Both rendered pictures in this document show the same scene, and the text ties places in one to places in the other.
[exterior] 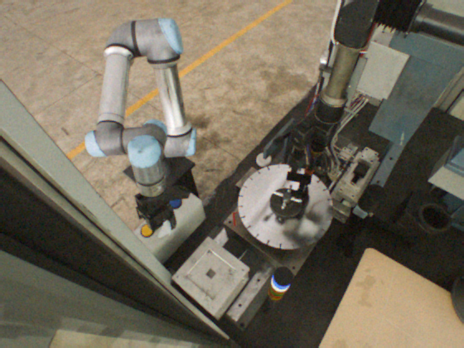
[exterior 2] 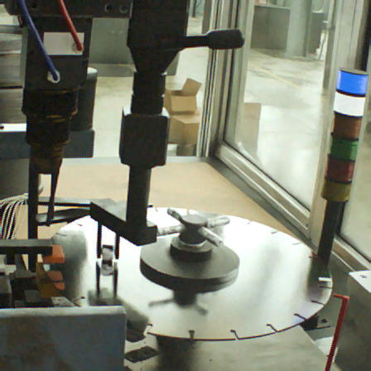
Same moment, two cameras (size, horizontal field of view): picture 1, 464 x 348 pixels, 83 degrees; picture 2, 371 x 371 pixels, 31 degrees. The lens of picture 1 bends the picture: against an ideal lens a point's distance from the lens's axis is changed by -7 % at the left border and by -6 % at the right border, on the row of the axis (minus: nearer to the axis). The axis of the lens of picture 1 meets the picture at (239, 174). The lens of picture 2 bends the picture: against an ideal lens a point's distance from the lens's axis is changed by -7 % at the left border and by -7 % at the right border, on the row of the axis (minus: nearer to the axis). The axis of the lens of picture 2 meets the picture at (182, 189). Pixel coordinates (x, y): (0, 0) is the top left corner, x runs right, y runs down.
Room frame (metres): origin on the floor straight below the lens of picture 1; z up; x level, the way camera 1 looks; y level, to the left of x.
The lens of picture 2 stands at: (1.06, 0.18, 1.28)
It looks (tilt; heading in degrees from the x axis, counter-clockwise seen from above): 19 degrees down; 210
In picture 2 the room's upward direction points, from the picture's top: 6 degrees clockwise
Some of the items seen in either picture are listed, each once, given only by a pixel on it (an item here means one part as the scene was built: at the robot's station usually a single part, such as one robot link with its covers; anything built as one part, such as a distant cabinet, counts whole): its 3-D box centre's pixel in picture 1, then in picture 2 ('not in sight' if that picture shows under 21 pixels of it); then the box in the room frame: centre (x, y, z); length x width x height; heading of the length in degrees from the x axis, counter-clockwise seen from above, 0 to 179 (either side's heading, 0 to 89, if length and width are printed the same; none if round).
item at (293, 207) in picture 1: (286, 200); (190, 252); (0.45, -0.16, 0.96); 0.11 x 0.11 x 0.03
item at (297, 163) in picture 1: (300, 145); (151, 65); (0.52, -0.18, 1.17); 0.06 x 0.05 x 0.20; 131
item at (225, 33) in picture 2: (287, 139); (196, 36); (0.51, -0.14, 1.21); 0.08 x 0.06 x 0.03; 140
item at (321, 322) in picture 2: (270, 303); (309, 320); (0.15, -0.09, 0.76); 0.09 x 0.03 x 0.03; 140
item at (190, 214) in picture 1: (169, 227); not in sight; (0.43, 0.28, 0.82); 0.28 x 0.11 x 0.15; 140
